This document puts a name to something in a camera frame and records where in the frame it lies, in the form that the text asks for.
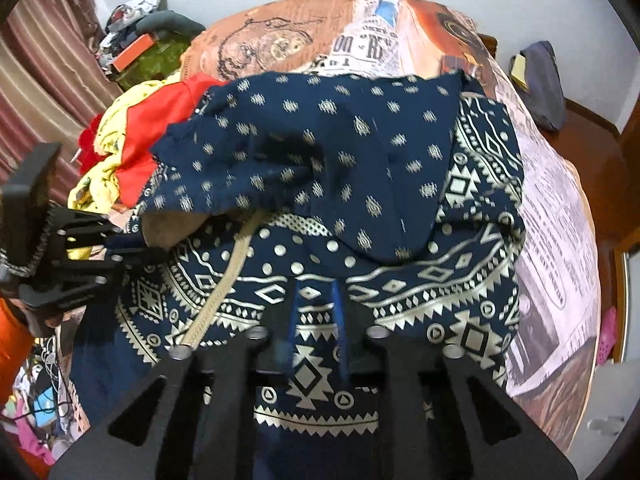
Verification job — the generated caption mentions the yellow printed garment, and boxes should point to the yellow printed garment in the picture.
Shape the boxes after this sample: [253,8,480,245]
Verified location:
[67,74,184,261]

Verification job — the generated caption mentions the striped maroon curtain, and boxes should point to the striped maroon curtain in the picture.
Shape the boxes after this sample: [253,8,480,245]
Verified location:
[1,0,120,204]

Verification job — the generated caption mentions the left hand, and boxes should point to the left hand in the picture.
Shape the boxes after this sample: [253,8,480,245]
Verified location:
[8,296,66,338]

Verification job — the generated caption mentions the newspaper print bed cover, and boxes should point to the newspaper print bed cover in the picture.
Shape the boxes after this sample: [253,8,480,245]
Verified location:
[60,0,601,456]

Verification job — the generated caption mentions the green patterned storage box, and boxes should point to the green patterned storage box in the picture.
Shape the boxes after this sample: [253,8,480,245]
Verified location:
[112,34,191,91]

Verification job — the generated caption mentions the orange box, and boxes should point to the orange box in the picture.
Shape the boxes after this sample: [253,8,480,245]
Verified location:
[112,34,155,73]

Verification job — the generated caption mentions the pink slipper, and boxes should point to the pink slipper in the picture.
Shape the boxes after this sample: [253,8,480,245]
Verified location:
[596,307,617,366]

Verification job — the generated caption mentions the red garment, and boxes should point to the red garment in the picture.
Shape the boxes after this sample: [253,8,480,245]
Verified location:
[78,74,223,208]

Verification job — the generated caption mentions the dark grey bag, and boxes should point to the dark grey bag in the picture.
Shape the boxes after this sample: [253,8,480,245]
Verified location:
[509,40,566,132]

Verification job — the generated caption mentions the navy patterned zip hoodie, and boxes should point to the navy patterned zip hoodie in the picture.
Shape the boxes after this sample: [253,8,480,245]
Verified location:
[70,72,525,479]

